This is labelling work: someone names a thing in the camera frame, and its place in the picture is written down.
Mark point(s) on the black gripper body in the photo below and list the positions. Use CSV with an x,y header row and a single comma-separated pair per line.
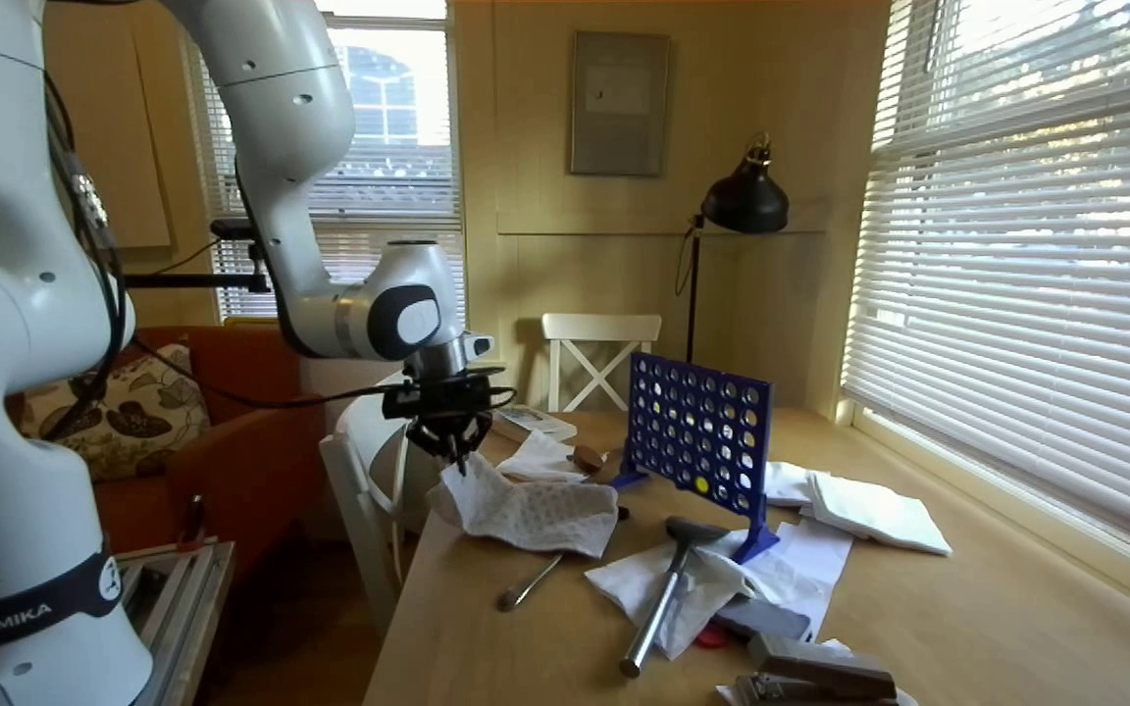
x,y
441,397

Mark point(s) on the white textured cloth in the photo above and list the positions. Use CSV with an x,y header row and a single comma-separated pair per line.
x,y
532,511

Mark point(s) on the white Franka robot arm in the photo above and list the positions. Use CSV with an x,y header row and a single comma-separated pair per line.
x,y
0,396

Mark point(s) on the small brown object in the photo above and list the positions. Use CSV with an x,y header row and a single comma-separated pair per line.
x,y
591,460

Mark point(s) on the paperback book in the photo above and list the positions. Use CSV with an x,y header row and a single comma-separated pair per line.
x,y
532,420

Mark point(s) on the small white napkin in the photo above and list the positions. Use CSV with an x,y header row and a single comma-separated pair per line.
x,y
544,457

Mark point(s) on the white curved-back chair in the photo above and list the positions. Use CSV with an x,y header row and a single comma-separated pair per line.
x,y
362,483

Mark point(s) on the silver metal fork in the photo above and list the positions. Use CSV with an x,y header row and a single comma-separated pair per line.
x,y
528,582

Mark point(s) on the white cross-back chair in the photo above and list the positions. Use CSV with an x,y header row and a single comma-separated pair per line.
x,y
596,331

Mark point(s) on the orange armchair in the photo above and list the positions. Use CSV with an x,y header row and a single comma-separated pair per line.
x,y
254,457

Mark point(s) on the blue connect four game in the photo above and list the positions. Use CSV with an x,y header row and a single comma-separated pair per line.
x,y
704,439

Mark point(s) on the window with narrow blind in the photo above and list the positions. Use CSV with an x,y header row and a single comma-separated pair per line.
x,y
394,130

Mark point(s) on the leaf-patterned cushion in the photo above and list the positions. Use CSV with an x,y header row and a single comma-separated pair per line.
x,y
135,419

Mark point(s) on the metal rack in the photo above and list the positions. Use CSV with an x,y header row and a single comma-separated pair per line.
x,y
179,615

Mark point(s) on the grey flat block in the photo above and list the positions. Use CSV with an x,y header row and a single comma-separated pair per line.
x,y
764,619

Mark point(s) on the white paper sheets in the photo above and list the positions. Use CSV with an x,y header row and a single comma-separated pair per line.
x,y
795,562

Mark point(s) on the black desk lamp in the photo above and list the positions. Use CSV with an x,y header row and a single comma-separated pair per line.
x,y
748,201

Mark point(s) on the grey stapler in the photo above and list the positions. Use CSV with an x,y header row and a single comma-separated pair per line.
x,y
815,669

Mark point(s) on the folded white towel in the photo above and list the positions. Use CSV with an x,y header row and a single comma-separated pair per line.
x,y
882,511

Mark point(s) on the wide white window blind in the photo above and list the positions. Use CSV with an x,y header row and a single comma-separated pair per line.
x,y
1038,260

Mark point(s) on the black camera stand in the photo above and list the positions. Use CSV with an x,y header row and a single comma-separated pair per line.
x,y
186,279

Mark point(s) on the grey wall panel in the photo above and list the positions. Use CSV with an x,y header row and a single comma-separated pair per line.
x,y
617,112

